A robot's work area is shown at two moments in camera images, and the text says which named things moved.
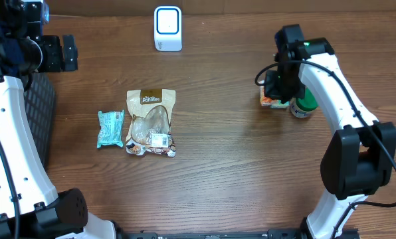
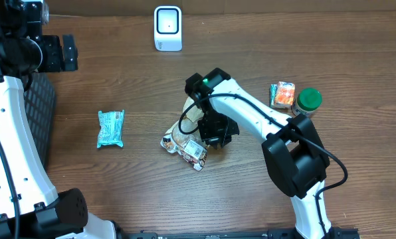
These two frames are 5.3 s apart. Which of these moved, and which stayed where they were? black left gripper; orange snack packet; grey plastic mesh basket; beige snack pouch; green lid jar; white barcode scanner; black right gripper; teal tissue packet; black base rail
Moved: black right gripper; teal tissue packet; beige snack pouch; orange snack packet
Stayed: black left gripper; grey plastic mesh basket; white barcode scanner; black base rail; green lid jar
